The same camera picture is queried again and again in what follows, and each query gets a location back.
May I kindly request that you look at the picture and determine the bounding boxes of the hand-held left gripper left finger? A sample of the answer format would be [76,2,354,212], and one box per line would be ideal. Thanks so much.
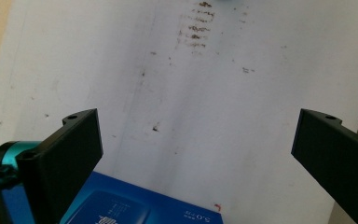
[15,107,104,224]

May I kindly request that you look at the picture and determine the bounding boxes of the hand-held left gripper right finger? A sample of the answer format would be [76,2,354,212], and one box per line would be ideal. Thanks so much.
[290,108,358,224]

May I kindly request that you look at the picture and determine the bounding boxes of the blue cardboard box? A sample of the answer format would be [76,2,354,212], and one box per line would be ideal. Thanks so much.
[1,171,225,224]

